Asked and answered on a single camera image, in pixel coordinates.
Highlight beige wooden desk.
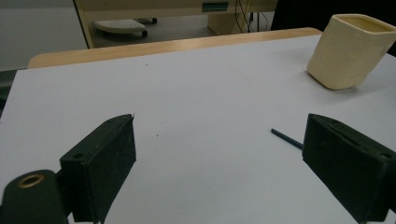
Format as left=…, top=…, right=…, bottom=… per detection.
left=73, top=0, right=278, bottom=49

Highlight cream square cup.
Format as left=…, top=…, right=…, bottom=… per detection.
left=305, top=13, right=396, bottom=91

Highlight black curtain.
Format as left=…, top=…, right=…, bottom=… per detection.
left=270, top=0, right=396, bottom=58

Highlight black cables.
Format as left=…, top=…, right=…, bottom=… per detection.
left=234, top=0, right=269, bottom=34

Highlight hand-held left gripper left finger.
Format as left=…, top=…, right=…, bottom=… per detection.
left=57, top=113, right=137, bottom=224

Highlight white wheeled dolly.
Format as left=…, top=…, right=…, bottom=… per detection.
left=92, top=18, right=149, bottom=39

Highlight teal metal bracket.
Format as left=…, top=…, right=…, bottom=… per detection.
left=201, top=1, right=230, bottom=13

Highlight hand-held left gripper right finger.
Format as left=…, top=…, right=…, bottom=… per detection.
left=302, top=113, right=396, bottom=224

